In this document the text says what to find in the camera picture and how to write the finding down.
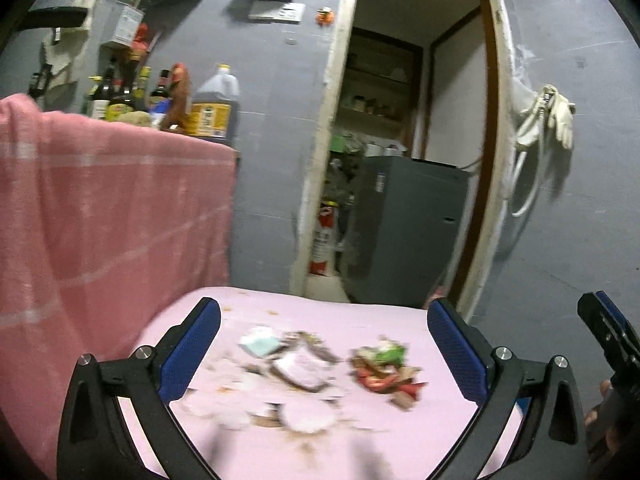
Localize grey flat board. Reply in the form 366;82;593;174
248;1;306;25

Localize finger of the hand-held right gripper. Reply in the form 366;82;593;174
577;293;627;363
595;290;640;348

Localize white and green paper scrap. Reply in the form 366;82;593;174
238;326;282;359

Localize pile of food scraps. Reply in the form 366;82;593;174
347;337;428;411

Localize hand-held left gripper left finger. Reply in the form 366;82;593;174
56;296;223;480

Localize grey refrigerator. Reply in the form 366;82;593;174
345;155;471;308

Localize pink checked towel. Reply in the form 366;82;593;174
0;92;238;480

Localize large dark oil jug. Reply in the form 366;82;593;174
189;63;241;142

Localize person's right hand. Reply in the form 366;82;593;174
584;379;614;461

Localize cream hanging cloth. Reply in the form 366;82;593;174
41;0;104;95

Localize wooden door frame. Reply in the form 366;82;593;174
290;0;519;322

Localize back room shelf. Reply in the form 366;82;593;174
334;30;422;157

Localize pink floral tablecloth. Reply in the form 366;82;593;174
117;286;531;480

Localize red and white plastic bag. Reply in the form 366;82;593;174
309;199;342;277

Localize white hose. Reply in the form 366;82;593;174
507;145;544;218

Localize black bar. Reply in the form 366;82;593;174
27;6;87;30

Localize square tin can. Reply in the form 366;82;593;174
106;0;146;47

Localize white rubber gloves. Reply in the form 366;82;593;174
515;84;576;150

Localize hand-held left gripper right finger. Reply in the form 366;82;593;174
426;297;586;480

